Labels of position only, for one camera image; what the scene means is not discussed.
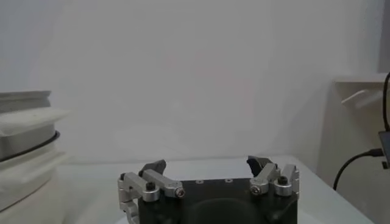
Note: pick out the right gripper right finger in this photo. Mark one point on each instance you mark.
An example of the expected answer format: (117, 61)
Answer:
(268, 176)

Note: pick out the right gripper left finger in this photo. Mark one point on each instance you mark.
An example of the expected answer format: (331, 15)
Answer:
(161, 182)

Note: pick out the cream electric cooker base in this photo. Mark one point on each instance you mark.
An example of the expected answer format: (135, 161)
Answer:
(24, 179)

